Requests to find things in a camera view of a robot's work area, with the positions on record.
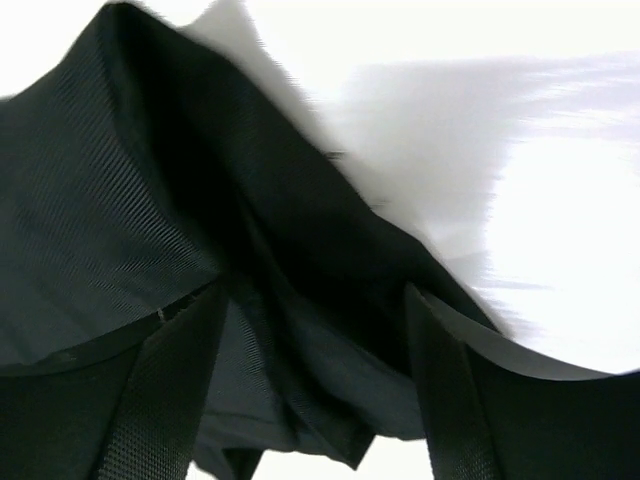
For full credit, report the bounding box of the black skirt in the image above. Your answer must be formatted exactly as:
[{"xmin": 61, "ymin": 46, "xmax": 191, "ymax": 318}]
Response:
[{"xmin": 1, "ymin": 3, "xmax": 472, "ymax": 479}]

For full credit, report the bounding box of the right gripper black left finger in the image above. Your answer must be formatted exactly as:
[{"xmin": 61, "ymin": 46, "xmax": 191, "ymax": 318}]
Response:
[{"xmin": 1, "ymin": 284, "xmax": 228, "ymax": 479}]

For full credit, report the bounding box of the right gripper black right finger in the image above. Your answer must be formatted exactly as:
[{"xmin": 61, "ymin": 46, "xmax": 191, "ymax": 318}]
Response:
[{"xmin": 405, "ymin": 285, "xmax": 639, "ymax": 479}]

